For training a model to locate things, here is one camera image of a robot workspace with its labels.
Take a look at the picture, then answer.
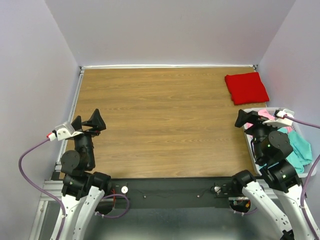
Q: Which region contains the turquoise t shirt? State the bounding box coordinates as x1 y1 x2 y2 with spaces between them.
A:
277 128 313 174

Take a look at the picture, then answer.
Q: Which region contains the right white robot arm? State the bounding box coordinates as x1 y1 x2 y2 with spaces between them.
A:
230 109 320 240

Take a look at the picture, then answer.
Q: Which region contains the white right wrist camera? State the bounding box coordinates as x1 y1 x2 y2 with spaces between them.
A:
262 108 295 128

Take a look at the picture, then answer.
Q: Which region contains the aluminium frame rail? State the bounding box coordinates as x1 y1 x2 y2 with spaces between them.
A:
40 179 278 201

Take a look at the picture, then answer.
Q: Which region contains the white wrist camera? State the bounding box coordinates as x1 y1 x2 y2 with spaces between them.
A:
46 121 83 142
262 108 295 128

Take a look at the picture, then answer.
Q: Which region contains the pink t shirt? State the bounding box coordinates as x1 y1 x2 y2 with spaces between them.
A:
245 107 295 133

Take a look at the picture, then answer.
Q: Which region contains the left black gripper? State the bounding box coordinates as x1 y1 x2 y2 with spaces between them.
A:
71 108 106 168

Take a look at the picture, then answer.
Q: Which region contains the red t shirt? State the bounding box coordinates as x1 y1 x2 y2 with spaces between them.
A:
224 72 270 105

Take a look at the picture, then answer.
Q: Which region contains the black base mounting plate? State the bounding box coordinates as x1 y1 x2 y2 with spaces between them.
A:
111 177 249 209

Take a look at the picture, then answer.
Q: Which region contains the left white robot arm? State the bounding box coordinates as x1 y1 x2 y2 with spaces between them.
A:
48 109 111 240

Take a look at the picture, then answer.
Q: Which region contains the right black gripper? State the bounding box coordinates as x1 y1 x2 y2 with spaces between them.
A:
234 107 282 161

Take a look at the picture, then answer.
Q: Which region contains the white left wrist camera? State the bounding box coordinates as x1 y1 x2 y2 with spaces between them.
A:
46 121 83 142

